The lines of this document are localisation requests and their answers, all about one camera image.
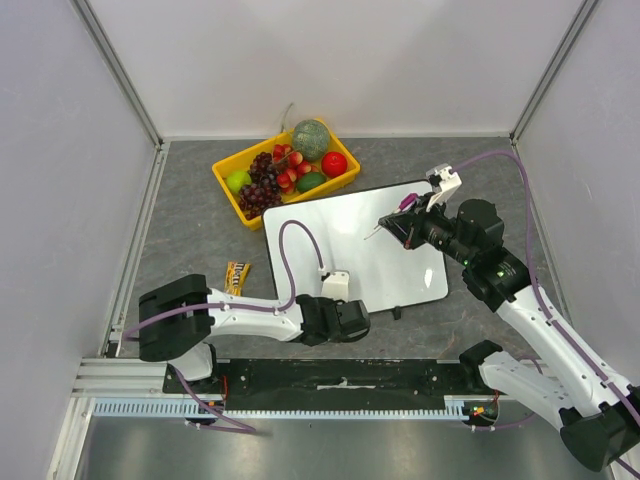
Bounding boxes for white marker with pink cap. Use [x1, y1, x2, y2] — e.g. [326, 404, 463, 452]
[364, 193, 419, 240]

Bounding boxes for white whiteboard black frame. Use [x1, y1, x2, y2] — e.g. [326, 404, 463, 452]
[263, 180, 449, 313]

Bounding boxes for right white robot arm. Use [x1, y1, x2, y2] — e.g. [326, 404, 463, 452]
[378, 199, 639, 472]

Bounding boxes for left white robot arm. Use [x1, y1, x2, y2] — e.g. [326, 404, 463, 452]
[123, 274, 371, 393]

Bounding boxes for red apple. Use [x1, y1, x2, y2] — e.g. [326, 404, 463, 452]
[321, 151, 348, 178]

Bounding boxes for yellow candy packet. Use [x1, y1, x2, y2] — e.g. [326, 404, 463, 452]
[224, 261, 251, 296]

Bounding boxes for green avocado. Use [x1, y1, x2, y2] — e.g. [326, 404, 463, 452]
[296, 172, 326, 194]

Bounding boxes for red peach slices cluster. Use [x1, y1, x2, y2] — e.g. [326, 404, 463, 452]
[272, 144, 320, 195]

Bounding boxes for green netted melon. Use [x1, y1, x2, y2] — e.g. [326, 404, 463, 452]
[292, 119, 330, 162]

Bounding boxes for dark purple grape bunch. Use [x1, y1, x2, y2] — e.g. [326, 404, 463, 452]
[238, 152, 282, 220]

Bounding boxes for yellow plastic tray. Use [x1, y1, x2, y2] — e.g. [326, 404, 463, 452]
[211, 119, 361, 231]

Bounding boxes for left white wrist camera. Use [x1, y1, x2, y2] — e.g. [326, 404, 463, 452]
[321, 270, 350, 302]

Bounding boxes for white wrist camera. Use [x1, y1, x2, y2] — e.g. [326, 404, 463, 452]
[321, 270, 350, 302]
[426, 164, 462, 211]

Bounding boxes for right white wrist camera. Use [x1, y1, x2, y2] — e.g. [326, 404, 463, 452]
[426, 164, 462, 211]

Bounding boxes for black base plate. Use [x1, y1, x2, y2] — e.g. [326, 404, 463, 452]
[189, 359, 494, 409]

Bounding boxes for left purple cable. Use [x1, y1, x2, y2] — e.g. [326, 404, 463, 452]
[122, 219, 326, 434]

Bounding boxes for purple cable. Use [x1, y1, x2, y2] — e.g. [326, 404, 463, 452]
[122, 219, 326, 434]
[452, 149, 640, 476]

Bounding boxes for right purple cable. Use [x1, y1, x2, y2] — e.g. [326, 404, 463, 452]
[452, 149, 640, 476]

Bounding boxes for white slotted cable duct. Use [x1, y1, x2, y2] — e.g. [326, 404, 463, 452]
[92, 398, 469, 421]

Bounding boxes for right aluminium frame post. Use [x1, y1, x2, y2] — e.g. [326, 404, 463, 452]
[509, 0, 601, 144]

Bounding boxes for aluminium frame post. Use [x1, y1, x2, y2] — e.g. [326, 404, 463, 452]
[509, 0, 601, 144]
[71, 0, 164, 150]

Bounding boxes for left aluminium frame post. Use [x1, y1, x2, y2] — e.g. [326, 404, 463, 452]
[71, 0, 164, 150]

